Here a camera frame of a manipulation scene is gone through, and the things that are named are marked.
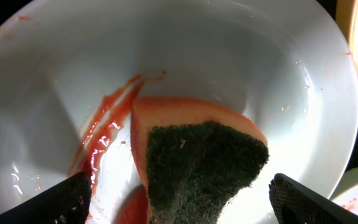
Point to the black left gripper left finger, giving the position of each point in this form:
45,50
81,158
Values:
66,202

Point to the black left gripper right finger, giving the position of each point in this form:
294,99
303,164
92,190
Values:
293,203

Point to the orange green sponge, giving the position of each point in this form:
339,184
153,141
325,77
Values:
192,156

